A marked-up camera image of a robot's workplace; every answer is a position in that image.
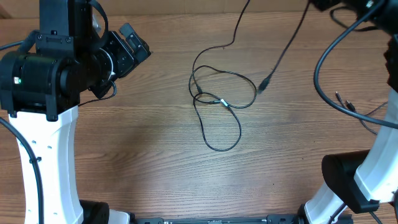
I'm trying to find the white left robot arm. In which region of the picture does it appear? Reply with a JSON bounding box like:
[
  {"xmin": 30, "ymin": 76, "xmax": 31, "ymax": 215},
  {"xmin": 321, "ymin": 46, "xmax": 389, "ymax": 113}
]
[{"xmin": 1, "ymin": 0, "xmax": 151, "ymax": 224}]

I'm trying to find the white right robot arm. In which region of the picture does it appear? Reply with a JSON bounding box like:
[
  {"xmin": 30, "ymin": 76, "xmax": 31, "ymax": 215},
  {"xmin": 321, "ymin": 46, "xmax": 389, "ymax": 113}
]
[{"xmin": 294, "ymin": 0, "xmax": 397, "ymax": 223}]

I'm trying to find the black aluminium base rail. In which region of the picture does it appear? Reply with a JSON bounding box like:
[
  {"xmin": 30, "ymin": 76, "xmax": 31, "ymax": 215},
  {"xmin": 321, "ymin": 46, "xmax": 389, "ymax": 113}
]
[{"xmin": 133, "ymin": 214, "xmax": 304, "ymax": 224}]

